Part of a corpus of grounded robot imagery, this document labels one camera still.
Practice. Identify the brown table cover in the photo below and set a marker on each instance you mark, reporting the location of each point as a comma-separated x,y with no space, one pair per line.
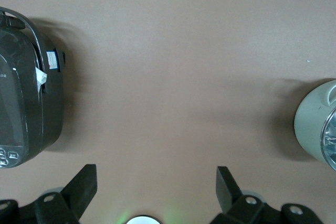
168,51

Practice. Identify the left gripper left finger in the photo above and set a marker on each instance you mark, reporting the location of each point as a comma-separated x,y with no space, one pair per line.
78,192

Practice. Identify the round glass pot lid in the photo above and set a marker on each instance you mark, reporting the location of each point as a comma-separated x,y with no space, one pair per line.
331,134

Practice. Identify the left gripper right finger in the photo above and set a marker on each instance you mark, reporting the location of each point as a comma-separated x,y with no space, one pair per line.
228,192

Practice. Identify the black electric rice cooker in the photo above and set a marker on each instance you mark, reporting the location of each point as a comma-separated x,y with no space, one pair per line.
26,98

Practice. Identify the grey pot with steel interior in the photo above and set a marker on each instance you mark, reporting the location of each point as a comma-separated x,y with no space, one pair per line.
309,119

